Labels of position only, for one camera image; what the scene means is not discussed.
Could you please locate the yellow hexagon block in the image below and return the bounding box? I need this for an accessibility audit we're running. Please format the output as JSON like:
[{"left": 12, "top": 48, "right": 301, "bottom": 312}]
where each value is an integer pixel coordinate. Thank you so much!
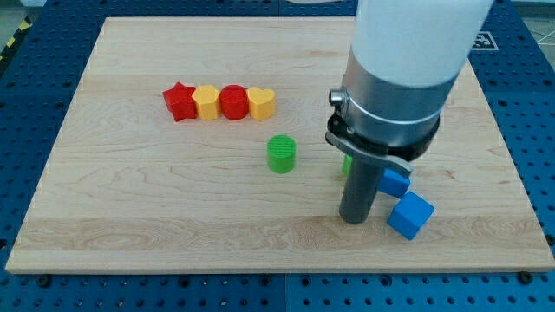
[{"left": 192, "top": 85, "right": 221, "bottom": 120}]

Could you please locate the blue block behind rod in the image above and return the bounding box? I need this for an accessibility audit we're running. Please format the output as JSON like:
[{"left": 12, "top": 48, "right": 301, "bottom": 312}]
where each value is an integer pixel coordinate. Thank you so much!
[{"left": 378, "top": 169, "right": 411, "bottom": 198}]

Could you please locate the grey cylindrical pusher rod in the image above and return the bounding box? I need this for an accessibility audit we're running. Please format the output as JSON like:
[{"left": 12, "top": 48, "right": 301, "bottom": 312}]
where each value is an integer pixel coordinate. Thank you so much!
[{"left": 339, "top": 158, "right": 384, "bottom": 224}]

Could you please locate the yellow heart block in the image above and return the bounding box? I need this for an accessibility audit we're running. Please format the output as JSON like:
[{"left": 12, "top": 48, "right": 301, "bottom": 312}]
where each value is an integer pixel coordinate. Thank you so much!
[{"left": 247, "top": 87, "right": 276, "bottom": 120}]

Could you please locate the wooden board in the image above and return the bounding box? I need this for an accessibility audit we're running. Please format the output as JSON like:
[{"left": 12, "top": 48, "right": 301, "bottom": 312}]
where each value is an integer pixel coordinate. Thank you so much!
[{"left": 6, "top": 17, "right": 554, "bottom": 274}]

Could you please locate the blue cube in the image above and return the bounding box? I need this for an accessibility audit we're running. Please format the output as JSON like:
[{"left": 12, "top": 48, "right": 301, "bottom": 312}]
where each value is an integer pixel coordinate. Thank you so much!
[{"left": 387, "top": 192, "right": 435, "bottom": 240}]

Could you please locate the green cylinder block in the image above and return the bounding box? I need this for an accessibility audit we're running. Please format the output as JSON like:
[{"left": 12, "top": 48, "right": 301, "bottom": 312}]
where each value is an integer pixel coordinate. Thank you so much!
[{"left": 266, "top": 134, "right": 297, "bottom": 174}]

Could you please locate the green block behind rod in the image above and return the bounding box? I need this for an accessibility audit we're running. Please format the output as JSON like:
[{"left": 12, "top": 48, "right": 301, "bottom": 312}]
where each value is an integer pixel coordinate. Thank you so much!
[{"left": 342, "top": 154, "right": 353, "bottom": 176}]

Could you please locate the red cylinder block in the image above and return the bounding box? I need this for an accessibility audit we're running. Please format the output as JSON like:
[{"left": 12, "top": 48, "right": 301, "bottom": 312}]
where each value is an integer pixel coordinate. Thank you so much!
[{"left": 219, "top": 85, "right": 249, "bottom": 120}]

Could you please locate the silver tool flange mount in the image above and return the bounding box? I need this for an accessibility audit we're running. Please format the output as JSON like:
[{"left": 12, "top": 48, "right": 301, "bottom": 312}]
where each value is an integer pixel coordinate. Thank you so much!
[{"left": 325, "top": 49, "right": 458, "bottom": 178}]

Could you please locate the red star block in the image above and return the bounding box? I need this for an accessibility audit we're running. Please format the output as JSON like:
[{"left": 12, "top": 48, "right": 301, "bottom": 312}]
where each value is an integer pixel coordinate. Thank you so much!
[{"left": 162, "top": 82, "right": 197, "bottom": 122}]

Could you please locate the fiducial marker tag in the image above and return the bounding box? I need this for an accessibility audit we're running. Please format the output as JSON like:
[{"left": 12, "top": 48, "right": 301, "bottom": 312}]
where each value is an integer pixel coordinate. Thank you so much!
[{"left": 472, "top": 31, "right": 499, "bottom": 51}]

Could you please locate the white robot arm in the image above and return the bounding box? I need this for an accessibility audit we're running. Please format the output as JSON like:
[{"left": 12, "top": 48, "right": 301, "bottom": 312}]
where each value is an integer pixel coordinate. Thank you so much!
[{"left": 325, "top": 0, "right": 493, "bottom": 224}]

